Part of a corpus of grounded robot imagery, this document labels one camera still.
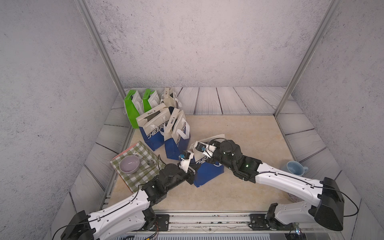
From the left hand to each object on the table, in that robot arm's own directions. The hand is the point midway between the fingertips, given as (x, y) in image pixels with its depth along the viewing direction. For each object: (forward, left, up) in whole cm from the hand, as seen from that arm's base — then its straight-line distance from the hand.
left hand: (202, 167), depth 72 cm
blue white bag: (+18, +13, +3) cm, 23 cm away
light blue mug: (+5, -54, -14) cm, 56 cm away
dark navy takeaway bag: (+44, +19, +7) cm, 49 cm away
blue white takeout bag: (+25, +27, +3) cm, 37 cm away
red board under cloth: (+25, +46, -19) cm, 55 cm away
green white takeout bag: (+43, +43, +1) cm, 60 cm away
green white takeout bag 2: (+43, +31, +6) cm, 54 cm away
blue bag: (0, -1, 0) cm, 2 cm away
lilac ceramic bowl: (+11, +43, -17) cm, 48 cm away
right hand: (+9, -1, +8) cm, 12 cm away
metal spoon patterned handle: (+13, +31, -17) cm, 38 cm away
